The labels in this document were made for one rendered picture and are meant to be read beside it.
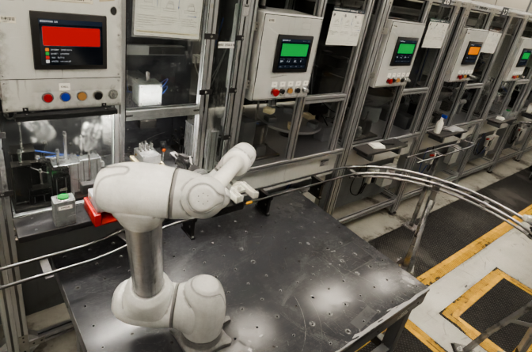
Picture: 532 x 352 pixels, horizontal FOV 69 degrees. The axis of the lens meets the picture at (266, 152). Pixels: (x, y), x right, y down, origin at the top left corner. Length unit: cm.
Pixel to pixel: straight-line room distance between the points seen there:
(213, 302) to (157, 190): 60
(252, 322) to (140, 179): 94
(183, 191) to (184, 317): 64
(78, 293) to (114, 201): 89
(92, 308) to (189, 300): 47
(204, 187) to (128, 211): 20
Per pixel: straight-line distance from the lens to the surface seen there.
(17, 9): 159
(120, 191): 98
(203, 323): 148
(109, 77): 171
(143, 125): 205
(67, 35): 160
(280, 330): 173
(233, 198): 208
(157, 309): 144
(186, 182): 96
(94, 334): 169
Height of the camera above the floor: 197
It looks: 25 degrees down
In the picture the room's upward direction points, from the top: 10 degrees clockwise
